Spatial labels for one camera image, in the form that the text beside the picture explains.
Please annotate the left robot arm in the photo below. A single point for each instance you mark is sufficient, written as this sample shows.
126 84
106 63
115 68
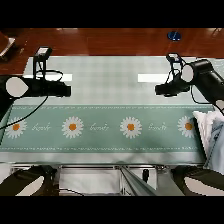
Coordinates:
33 87

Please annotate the silver frame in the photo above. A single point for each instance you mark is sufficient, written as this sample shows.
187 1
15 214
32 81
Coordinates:
137 185

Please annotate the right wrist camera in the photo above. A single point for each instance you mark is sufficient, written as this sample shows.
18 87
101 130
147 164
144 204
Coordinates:
173 57

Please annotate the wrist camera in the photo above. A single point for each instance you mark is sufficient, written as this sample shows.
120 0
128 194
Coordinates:
43 52
173 57

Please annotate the blue round object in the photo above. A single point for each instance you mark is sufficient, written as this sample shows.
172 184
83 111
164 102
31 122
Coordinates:
174 35

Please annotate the white garment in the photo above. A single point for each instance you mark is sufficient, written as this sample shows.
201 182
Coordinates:
203 122

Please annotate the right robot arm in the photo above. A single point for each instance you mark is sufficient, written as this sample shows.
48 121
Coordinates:
206 76

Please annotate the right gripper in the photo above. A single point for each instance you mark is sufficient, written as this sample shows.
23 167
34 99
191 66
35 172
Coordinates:
170 89

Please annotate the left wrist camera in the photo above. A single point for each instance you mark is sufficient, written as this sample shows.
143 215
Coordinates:
43 52

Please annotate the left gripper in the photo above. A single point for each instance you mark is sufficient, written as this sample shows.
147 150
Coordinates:
61 89

